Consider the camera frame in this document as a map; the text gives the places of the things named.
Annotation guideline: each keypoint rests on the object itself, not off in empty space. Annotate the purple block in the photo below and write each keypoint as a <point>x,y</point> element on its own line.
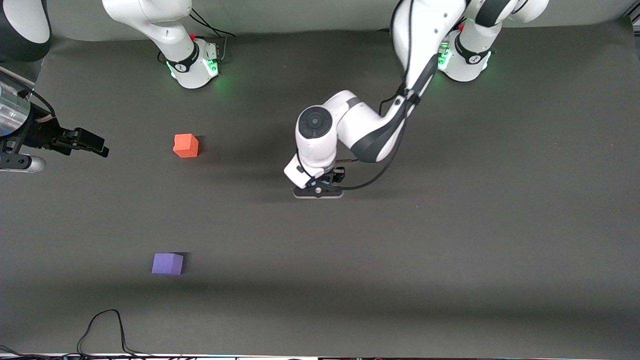
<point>167,264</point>

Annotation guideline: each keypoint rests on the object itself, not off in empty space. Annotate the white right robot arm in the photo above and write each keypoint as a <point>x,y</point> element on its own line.
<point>165,30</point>

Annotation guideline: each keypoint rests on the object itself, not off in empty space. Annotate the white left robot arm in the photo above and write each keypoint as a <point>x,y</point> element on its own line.
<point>360,125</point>

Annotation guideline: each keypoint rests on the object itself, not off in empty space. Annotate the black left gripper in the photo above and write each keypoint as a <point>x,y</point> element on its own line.
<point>336,176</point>

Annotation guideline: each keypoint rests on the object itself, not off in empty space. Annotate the orange block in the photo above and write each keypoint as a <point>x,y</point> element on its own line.
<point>185,146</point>

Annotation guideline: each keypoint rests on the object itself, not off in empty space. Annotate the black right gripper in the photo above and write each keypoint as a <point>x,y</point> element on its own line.
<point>41,133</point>

